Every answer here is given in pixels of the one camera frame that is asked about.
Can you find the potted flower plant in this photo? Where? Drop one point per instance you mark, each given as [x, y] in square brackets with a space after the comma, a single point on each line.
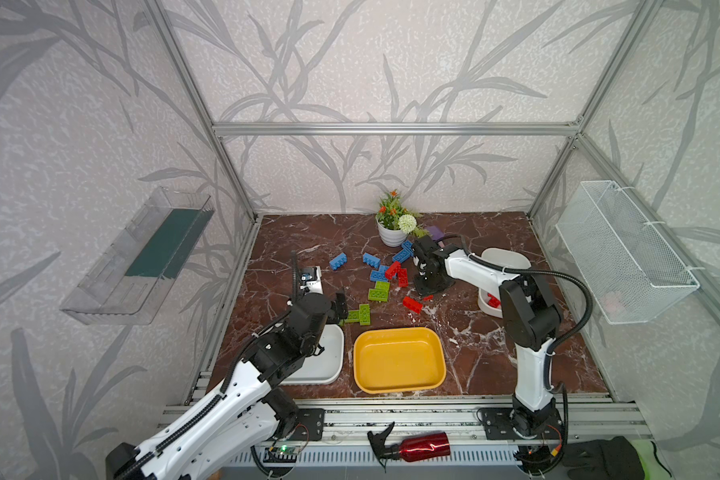
[396, 222]

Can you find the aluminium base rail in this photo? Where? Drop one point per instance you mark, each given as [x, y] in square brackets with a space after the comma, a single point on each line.
[348, 420]

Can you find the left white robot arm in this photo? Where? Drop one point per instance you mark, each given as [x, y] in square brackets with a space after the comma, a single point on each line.
[246, 408]

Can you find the clear wall shelf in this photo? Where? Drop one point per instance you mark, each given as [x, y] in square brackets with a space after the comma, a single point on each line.
[133, 277]

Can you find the green circuit board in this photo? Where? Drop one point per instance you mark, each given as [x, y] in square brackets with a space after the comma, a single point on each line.
[283, 453]

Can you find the blue lego lower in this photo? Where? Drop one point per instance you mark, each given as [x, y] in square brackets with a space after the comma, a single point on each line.
[379, 274]

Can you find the red lego bottom brick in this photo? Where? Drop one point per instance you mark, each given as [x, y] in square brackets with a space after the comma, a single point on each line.
[412, 304]

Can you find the green lego row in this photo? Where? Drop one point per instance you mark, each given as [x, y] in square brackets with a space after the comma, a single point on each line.
[361, 316]

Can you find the purple pink toy shovel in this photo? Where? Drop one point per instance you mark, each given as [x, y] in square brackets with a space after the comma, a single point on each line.
[435, 233]

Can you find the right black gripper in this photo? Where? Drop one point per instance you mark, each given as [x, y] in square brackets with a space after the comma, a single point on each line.
[428, 271]

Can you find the left white tray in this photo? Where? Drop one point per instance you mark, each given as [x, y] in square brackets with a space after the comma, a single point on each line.
[324, 368]

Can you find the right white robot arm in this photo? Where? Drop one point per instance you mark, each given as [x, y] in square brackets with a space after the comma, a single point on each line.
[532, 319]

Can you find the right white tray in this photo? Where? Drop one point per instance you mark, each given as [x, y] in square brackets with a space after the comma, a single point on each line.
[502, 258]

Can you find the white wire basket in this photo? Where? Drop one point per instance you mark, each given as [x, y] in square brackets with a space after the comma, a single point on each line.
[632, 271]

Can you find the white tray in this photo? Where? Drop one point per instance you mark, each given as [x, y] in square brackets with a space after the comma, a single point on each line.
[324, 368]
[502, 258]

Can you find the green lego pair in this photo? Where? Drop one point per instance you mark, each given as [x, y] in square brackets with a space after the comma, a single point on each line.
[380, 292]

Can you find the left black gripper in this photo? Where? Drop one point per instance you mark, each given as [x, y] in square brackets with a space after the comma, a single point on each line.
[319, 294]

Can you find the red spray bottle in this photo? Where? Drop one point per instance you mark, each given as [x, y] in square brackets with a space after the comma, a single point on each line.
[411, 449]

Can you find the yellow tray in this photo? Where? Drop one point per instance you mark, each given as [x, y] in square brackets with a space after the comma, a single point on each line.
[398, 360]

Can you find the blue lego pot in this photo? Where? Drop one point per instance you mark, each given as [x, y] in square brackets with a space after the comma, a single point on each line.
[407, 245]
[402, 256]

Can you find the blue lego far left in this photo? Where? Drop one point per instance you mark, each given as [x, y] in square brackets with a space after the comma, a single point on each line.
[338, 261]

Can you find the blue lego middle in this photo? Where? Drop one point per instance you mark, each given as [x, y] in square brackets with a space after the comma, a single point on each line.
[371, 260]

